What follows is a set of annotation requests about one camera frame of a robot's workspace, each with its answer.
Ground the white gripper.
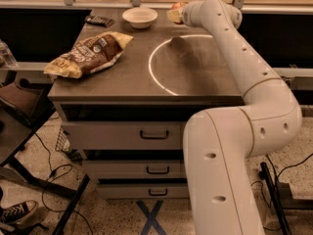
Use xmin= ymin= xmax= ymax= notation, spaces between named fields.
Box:
xmin=167 ymin=1 xmax=202 ymax=27

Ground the red apple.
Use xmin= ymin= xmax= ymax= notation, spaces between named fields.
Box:
xmin=171 ymin=2 xmax=186 ymax=9

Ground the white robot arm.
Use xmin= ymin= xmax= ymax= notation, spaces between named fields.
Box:
xmin=167 ymin=0 xmax=302 ymax=235

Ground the white paper bowl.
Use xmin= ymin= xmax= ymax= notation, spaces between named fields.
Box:
xmin=122 ymin=7 xmax=158 ymax=29

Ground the black remote control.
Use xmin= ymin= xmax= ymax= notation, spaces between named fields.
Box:
xmin=85 ymin=16 xmax=114 ymax=27

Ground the brown chip bag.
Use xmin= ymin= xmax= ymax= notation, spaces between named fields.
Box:
xmin=44 ymin=31 xmax=133 ymax=78

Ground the grey drawer cabinet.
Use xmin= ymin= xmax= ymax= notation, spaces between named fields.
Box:
xmin=50 ymin=10 xmax=243 ymax=187

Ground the top grey drawer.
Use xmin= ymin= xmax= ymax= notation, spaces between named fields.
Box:
xmin=62 ymin=121 xmax=184 ymax=150

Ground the grey drawer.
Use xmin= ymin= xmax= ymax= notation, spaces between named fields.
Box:
xmin=62 ymin=121 xmax=184 ymax=150
xmin=96 ymin=183 xmax=189 ymax=200
xmin=82 ymin=160 xmax=186 ymax=179

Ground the middle grey drawer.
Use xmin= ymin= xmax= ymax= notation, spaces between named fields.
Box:
xmin=82 ymin=160 xmax=186 ymax=179

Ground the clear plastic bottle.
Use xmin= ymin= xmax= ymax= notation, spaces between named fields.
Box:
xmin=0 ymin=40 xmax=18 ymax=68

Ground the bottom grey drawer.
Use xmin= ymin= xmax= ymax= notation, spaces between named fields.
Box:
xmin=96 ymin=183 xmax=189 ymax=200

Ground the dark side table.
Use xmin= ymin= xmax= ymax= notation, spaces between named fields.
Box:
xmin=0 ymin=91 xmax=91 ymax=235

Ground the black metal stand right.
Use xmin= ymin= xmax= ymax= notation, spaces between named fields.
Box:
xmin=259 ymin=162 xmax=313 ymax=235

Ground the black and white sneaker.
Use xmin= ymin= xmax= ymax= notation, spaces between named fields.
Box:
xmin=0 ymin=200 xmax=38 ymax=225

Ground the wire mesh basket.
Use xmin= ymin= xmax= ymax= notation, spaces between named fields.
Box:
xmin=55 ymin=128 xmax=80 ymax=160

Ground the black floor cable right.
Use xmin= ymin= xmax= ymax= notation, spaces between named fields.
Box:
xmin=249 ymin=152 xmax=313 ymax=232

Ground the black floor cable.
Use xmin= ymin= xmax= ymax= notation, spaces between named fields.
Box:
xmin=33 ymin=131 xmax=95 ymax=235
xmin=249 ymin=152 xmax=313 ymax=232

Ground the black floor cable left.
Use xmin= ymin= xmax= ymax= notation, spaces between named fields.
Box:
xmin=33 ymin=131 xmax=95 ymax=235

